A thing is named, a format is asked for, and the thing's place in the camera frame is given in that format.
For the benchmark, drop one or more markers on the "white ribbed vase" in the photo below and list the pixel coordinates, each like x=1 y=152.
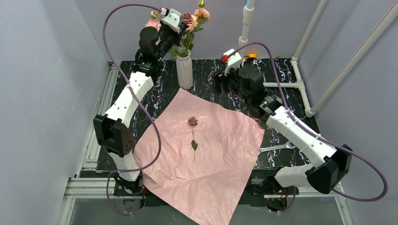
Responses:
x=184 y=71

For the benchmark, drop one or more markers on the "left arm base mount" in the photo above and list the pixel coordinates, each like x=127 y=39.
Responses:
x=126 y=188

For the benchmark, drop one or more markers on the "pink wrapping paper sheet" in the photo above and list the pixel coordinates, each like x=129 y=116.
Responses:
x=202 y=155

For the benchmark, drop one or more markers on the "aluminium rail frame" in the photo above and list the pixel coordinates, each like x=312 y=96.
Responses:
x=186 y=186

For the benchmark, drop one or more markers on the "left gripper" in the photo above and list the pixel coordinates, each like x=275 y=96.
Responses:
x=173 y=33

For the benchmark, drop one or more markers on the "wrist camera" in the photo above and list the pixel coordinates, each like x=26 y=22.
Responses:
x=232 y=59
x=172 y=18

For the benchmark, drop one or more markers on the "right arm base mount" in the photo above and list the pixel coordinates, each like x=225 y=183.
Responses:
x=264 y=192

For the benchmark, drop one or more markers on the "dark mauve rose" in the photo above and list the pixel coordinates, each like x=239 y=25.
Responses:
x=192 y=121
x=188 y=18

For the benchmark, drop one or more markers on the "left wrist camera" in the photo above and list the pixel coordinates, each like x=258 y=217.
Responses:
x=172 y=18

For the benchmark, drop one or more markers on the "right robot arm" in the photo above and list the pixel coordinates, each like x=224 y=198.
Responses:
x=328 y=165

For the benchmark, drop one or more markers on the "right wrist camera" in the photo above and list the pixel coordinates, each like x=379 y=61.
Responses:
x=232 y=59

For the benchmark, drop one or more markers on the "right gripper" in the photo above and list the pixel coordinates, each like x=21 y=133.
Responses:
x=222 y=82

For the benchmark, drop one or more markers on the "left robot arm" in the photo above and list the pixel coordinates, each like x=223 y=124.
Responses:
x=112 y=128

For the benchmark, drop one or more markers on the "pink rose flower bunch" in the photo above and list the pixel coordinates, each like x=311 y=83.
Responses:
x=201 y=16

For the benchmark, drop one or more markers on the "orange yellow small object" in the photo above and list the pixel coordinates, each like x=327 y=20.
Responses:
x=251 y=56

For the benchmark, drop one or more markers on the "silver wrench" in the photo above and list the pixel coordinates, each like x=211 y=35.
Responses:
x=287 y=145

